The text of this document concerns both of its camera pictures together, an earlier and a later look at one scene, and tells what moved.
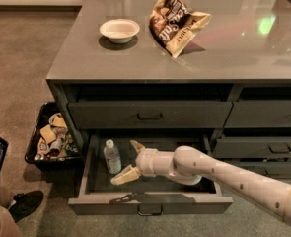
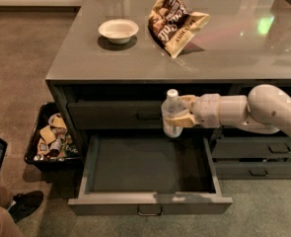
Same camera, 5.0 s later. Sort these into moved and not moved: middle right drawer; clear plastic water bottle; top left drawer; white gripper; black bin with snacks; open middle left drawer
Moved: clear plastic water bottle; white gripper
Not moved: top left drawer; open middle left drawer; black bin with snacks; middle right drawer
